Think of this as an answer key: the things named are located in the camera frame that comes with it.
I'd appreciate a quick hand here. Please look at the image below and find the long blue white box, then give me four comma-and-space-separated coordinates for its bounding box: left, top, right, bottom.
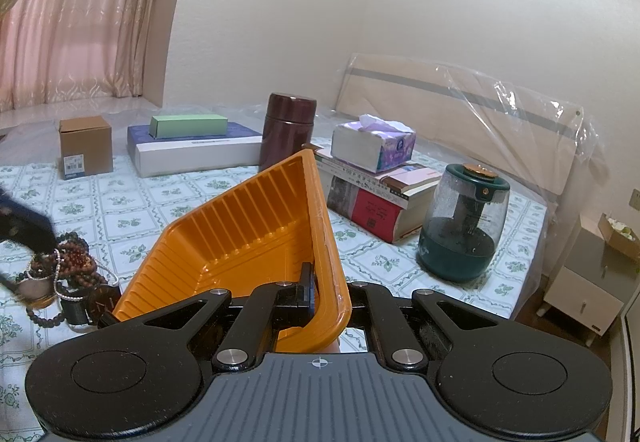
126, 122, 264, 179

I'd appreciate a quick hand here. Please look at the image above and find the beige bed headboard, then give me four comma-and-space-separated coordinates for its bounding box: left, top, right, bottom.
334, 53, 584, 196

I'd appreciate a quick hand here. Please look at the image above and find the dark green bead necklace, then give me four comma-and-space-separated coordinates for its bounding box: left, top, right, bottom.
56, 231, 92, 254

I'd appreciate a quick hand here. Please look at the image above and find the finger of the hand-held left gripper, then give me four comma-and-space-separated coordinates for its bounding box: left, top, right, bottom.
0, 187, 57, 253

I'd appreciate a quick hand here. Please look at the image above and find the brown cardboard box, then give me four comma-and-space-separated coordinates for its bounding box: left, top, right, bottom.
59, 116, 114, 181

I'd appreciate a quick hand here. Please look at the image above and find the black bead bracelet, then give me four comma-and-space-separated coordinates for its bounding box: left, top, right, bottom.
24, 306, 67, 331

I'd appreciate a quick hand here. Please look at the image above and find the purple white tissue box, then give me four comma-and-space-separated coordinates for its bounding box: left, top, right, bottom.
330, 114, 417, 173

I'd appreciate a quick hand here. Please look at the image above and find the brown cylindrical jar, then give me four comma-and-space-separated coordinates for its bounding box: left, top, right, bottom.
259, 92, 319, 173

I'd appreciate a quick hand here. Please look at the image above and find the brown bead necklace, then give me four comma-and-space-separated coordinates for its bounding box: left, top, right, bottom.
54, 242, 110, 290

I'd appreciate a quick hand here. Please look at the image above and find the green humidifier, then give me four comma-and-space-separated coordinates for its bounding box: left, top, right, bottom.
417, 163, 511, 284

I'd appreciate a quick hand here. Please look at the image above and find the white grey nightstand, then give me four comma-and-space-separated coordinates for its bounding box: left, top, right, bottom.
542, 214, 640, 348

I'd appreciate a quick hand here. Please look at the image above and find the green floral bed sheet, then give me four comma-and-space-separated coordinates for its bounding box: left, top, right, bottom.
0, 136, 551, 442

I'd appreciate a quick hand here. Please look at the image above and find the long green box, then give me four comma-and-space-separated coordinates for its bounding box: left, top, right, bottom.
150, 114, 230, 141

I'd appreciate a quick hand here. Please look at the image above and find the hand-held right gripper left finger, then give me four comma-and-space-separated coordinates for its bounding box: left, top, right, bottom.
116, 263, 318, 371

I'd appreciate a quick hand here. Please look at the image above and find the black wrist watch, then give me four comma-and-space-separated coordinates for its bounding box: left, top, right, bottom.
62, 284, 124, 327

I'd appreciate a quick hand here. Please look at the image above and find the pink cover book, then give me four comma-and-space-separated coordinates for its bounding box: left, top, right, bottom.
325, 164, 444, 212

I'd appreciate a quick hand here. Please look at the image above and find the orange plastic tray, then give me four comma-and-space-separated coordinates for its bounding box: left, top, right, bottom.
112, 148, 352, 353

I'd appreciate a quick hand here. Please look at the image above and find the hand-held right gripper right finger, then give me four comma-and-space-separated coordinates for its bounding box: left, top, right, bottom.
348, 282, 506, 373

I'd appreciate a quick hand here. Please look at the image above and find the clear plastic wrap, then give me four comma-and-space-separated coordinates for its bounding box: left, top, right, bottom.
330, 51, 601, 228

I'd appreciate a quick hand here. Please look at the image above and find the small open cardboard box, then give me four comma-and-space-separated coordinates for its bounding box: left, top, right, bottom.
597, 213, 640, 249

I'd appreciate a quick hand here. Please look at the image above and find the white pearl bracelet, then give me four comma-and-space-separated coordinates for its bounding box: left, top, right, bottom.
26, 247, 120, 302

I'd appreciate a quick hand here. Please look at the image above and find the pink curtain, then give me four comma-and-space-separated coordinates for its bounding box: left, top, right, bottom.
0, 0, 199, 114

